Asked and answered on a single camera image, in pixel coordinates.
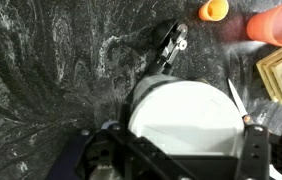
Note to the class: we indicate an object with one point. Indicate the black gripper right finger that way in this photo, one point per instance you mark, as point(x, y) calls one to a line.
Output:
point(254, 161)

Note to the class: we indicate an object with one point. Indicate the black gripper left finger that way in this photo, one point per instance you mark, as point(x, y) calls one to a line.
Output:
point(134, 158)

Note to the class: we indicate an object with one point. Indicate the white sugar tin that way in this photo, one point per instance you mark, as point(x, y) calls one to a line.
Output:
point(183, 117)

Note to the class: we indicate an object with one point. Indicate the large orange plastic cup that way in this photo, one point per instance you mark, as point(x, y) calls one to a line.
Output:
point(266, 26)

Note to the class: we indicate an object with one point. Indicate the small orange plastic cup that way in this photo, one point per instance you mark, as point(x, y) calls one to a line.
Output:
point(214, 10)

